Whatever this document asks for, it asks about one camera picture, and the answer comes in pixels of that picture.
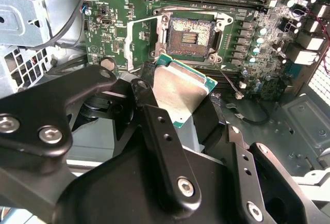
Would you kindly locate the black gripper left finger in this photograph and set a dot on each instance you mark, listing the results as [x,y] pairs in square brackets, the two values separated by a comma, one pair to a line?
[31,110]

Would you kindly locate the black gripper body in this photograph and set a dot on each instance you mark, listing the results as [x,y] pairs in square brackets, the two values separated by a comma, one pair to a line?
[129,195]

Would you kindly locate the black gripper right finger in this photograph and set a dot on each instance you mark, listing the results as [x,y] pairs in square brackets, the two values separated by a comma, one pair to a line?
[245,162]

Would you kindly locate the silver green CPU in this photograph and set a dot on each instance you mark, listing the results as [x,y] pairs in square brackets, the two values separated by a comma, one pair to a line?
[180,89]

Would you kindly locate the metal socket cover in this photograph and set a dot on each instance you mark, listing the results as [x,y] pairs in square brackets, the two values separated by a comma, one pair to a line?
[128,53]

